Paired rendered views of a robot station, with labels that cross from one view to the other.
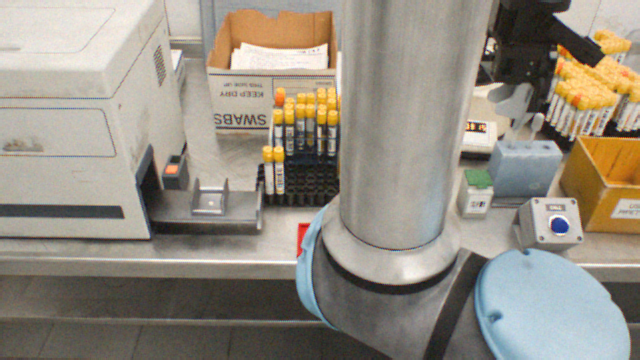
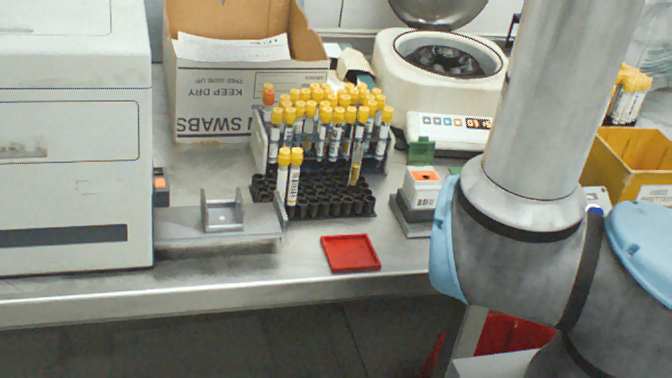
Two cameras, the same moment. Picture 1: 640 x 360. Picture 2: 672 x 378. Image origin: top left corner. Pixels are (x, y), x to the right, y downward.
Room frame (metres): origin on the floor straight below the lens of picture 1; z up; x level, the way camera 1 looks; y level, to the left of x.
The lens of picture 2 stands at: (-0.18, 0.29, 1.50)
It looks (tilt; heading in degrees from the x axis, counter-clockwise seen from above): 34 degrees down; 341
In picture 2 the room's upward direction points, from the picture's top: 9 degrees clockwise
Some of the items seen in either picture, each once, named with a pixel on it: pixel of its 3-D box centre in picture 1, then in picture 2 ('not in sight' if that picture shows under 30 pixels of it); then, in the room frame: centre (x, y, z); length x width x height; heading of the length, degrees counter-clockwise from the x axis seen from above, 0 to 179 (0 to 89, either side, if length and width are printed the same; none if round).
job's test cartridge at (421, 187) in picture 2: not in sight; (420, 193); (0.61, -0.12, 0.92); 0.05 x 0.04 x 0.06; 0
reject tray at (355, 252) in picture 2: (319, 240); (350, 252); (0.54, 0.00, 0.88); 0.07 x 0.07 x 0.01; 1
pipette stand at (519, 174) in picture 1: (520, 171); not in sight; (0.66, -0.34, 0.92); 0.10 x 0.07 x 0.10; 93
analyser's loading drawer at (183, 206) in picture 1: (196, 201); (204, 216); (0.57, 0.19, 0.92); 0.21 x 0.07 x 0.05; 91
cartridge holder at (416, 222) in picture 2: not in sight; (416, 208); (0.61, -0.12, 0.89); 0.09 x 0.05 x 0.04; 0
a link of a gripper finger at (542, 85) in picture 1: (536, 83); not in sight; (0.64, -0.31, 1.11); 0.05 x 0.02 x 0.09; 3
